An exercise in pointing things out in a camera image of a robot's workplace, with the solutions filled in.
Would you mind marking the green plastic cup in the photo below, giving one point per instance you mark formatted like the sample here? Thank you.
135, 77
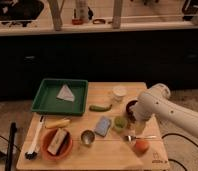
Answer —
120, 123

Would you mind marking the white paper cup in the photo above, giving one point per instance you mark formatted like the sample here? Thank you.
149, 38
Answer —
119, 92

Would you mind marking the dark bowl with food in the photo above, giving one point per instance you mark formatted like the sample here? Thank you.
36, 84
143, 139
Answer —
129, 112

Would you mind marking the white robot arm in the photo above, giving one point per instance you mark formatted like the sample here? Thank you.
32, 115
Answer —
155, 100

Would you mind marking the green plastic tray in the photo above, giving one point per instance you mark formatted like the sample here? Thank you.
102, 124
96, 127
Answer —
47, 100

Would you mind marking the black bag on shelf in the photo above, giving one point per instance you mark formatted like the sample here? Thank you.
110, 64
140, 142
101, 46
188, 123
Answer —
20, 12

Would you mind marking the blue sponge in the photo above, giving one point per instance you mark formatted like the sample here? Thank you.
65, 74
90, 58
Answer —
102, 126

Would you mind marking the grey folded cloth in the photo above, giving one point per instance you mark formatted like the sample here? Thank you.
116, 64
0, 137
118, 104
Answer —
65, 93

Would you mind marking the black pole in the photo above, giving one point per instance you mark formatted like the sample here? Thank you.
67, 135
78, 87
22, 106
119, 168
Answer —
8, 162

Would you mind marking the white bottle on shelf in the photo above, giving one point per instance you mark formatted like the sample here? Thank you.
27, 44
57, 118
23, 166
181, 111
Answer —
82, 10

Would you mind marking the metal fork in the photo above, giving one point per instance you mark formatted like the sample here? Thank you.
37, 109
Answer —
130, 138

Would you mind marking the small metal cup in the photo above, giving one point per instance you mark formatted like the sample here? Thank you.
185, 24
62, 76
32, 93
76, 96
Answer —
87, 137

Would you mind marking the wooden block in bowl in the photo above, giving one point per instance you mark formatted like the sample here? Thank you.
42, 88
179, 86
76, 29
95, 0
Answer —
57, 141

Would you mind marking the orange tomato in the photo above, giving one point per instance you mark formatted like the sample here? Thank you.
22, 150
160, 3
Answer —
141, 145

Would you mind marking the orange bowl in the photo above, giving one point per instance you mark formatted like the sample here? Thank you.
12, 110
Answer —
63, 150

